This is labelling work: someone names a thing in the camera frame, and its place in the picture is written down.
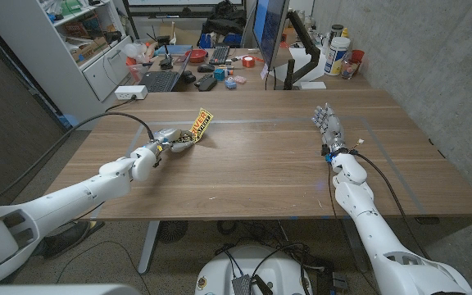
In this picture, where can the white wipes canister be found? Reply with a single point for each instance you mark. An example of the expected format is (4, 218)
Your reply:
(336, 55)

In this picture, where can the flat white box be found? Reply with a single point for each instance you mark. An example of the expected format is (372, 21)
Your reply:
(313, 84)

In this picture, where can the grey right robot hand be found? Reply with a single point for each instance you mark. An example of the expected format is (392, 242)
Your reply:
(332, 131)

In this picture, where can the white plastic bag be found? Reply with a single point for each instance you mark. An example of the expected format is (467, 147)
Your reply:
(133, 50)

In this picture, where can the black backpack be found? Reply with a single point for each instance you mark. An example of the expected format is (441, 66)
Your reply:
(223, 18)

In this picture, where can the black computer mouse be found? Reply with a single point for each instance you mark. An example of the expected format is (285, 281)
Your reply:
(205, 67)

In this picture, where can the cardboard box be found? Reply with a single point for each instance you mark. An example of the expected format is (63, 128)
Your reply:
(90, 48)

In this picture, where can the white paper sheet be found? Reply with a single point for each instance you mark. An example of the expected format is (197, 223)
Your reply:
(301, 57)

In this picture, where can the red bowl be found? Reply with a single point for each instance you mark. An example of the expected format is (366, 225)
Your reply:
(196, 55)

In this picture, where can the blue cube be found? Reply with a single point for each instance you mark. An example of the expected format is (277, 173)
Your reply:
(219, 74)

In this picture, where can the black shoe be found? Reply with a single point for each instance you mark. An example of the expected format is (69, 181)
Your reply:
(70, 239)

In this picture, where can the red tape roll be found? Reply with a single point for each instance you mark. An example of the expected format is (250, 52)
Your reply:
(248, 61)

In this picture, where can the black laptop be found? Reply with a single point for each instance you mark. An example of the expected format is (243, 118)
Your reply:
(158, 80)

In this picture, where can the small blue toy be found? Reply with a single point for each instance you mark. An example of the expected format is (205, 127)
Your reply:
(230, 83)

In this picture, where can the black controller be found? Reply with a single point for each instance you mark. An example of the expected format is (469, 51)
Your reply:
(187, 76)

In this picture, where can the white robot torso base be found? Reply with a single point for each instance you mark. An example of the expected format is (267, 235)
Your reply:
(277, 270)

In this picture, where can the black desk stand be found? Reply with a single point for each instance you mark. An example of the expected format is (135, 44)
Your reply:
(166, 62)

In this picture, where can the yellow new driver bumper sticker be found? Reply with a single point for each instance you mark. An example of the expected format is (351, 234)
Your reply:
(201, 123)

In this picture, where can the white power strip box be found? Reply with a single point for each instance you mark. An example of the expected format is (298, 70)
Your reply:
(129, 92)

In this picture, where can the yellow squeeze bottle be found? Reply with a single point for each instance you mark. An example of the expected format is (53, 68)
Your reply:
(346, 32)

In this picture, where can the black oblong case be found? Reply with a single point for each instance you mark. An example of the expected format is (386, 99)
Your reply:
(208, 83)

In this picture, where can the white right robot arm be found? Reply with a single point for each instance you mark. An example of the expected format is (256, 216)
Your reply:
(371, 229)

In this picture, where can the white robot chest cover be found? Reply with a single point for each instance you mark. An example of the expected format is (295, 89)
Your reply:
(55, 290)

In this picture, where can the blue storage bin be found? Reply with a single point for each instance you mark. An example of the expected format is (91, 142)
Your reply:
(232, 39)

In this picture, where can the round black fan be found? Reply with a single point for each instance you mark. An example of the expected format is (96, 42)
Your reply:
(172, 230)

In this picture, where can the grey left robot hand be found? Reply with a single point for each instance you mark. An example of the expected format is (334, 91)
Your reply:
(170, 137)

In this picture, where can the black lid bottle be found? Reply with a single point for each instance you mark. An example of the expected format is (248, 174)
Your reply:
(336, 30)

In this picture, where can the small pink item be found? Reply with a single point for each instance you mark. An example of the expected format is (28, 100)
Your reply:
(240, 79)

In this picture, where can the black keyboard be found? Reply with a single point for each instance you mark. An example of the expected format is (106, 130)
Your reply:
(219, 54)

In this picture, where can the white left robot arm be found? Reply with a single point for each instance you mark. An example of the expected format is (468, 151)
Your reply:
(55, 205)

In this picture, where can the clear glass jar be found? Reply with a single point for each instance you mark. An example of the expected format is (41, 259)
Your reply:
(347, 69)

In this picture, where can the white shelf cabinet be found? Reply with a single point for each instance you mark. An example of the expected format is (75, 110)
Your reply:
(55, 69)

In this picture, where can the computer monitor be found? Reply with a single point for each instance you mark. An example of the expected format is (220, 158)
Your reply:
(269, 28)

